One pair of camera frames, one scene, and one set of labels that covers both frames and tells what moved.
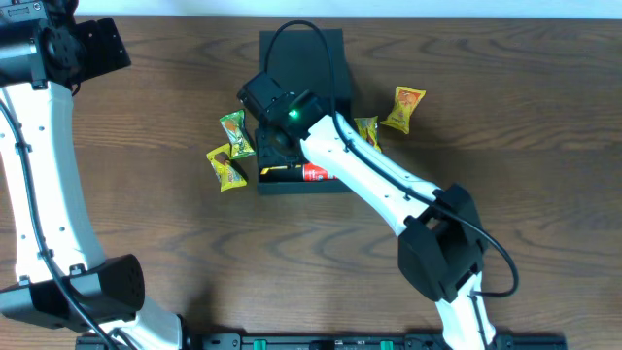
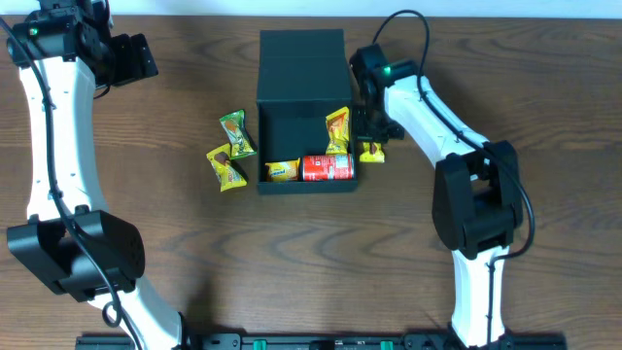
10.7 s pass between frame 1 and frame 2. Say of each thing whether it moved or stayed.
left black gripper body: moved
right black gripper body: moved
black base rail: stayed
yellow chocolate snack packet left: stayed
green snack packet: stayed
